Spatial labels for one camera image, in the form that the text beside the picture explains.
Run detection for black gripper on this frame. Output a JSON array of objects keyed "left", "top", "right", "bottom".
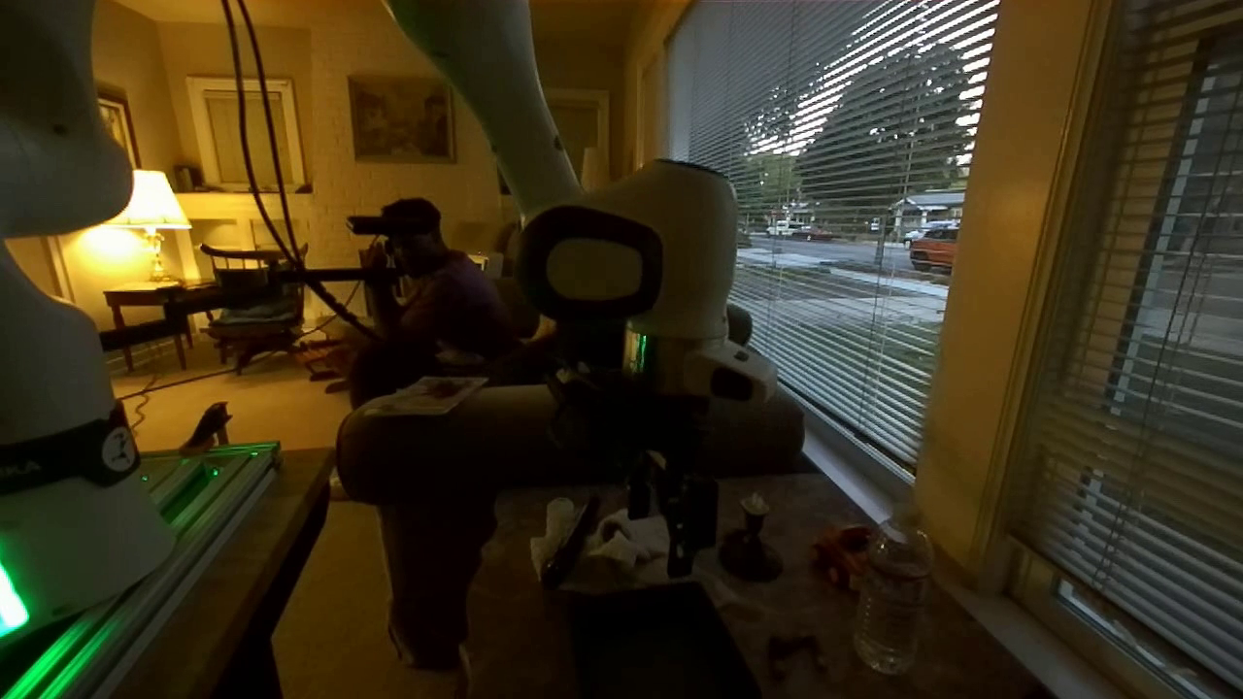
[{"left": 601, "top": 321, "right": 731, "bottom": 581}]

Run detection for white crumpled cloth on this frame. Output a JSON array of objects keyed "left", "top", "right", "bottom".
[{"left": 522, "top": 494, "right": 671, "bottom": 595}]

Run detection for dark chess piece figurine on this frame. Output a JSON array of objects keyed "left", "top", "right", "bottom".
[{"left": 715, "top": 488, "right": 789, "bottom": 586}]

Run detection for small red orange objects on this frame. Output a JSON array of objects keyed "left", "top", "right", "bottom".
[{"left": 802, "top": 522, "right": 884, "bottom": 602}]

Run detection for clear plastic water bottle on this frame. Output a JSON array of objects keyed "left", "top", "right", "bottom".
[{"left": 845, "top": 494, "right": 939, "bottom": 680}]

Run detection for person in dark clothes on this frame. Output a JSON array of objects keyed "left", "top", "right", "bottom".
[{"left": 345, "top": 193, "right": 522, "bottom": 408}]

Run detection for white parked vehicle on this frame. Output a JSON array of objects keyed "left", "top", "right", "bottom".
[{"left": 759, "top": 211, "right": 824, "bottom": 245}]

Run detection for wide window blinds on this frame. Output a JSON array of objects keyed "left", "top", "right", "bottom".
[{"left": 662, "top": 0, "right": 1002, "bottom": 474}]

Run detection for red parked car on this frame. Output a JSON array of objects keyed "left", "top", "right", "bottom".
[{"left": 901, "top": 217, "right": 965, "bottom": 278}]

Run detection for dark wooden armchair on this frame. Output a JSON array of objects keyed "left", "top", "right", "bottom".
[{"left": 199, "top": 241, "right": 310, "bottom": 377}]

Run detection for small dark clamp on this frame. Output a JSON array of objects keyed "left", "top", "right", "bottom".
[{"left": 179, "top": 396, "right": 238, "bottom": 460}]

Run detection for large framed painting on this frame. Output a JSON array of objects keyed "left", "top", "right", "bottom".
[{"left": 341, "top": 70, "right": 459, "bottom": 167}]

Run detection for narrow window blinds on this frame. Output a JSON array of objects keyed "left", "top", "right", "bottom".
[{"left": 1005, "top": 0, "right": 1243, "bottom": 693}]

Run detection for green lit robot platform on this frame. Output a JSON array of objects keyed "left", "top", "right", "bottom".
[{"left": 0, "top": 435, "right": 284, "bottom": 699}]

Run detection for dark side table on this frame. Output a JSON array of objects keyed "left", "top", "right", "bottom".
[{"left": 95, "top": 278, "right": 203, "bottom": 377}]

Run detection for lit table lamp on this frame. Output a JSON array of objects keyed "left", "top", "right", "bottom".
[{"left": 111, "top": 167, "right": 199, "bottom": 283}]

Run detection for small framed picture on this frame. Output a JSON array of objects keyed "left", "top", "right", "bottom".
[{"left": 94, "top": 80, "right": 144, "bottom": 172}]

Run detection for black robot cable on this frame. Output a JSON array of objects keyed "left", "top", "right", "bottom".
[{"left": 214, "top": 0, "right": 379, "bottom": 340}]

